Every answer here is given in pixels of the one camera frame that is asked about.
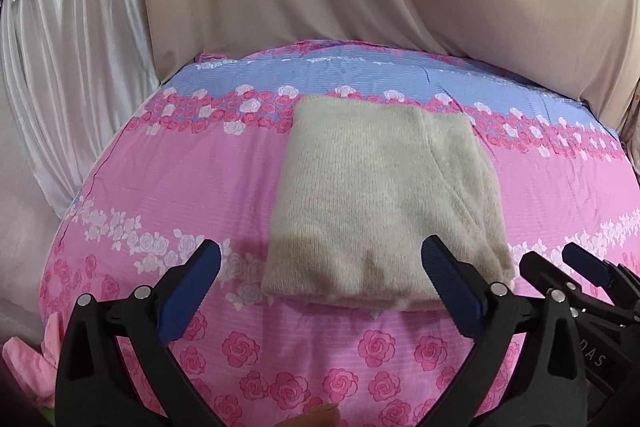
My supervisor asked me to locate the pink and blue floral bedsheet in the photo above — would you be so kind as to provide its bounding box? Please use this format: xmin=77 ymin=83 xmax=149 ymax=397
xmin=30 ymin=38 xmax=640 ymax=427

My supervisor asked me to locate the pink cloth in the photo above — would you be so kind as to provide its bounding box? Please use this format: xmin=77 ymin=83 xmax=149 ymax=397
xmin=2 ymin=316 xmax=67 ymax=409

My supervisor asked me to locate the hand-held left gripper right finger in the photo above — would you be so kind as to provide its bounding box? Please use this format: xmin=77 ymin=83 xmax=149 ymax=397
xmin=421 ymin=236 xmax=589 ymax=427

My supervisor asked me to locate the white satin curtain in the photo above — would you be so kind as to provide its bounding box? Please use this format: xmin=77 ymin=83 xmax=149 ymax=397
xmin=0 ymin=0 xmax=162 ymax=343

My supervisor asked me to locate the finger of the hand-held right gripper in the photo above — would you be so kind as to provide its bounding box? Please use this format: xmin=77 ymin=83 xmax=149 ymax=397
xmin=562 ymin=242 xmax=640 ymax=309
xmin=519 ymin=250 xmax=574 ymax=295

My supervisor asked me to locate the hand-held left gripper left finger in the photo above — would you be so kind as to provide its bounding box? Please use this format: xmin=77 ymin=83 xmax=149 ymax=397
xmin=55 ymin=238 xmax=223 ymax=427

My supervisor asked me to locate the cream knitted sweater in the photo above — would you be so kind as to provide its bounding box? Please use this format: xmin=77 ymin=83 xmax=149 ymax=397
xmin=261 ymin=95 xmax=516 ymax=311

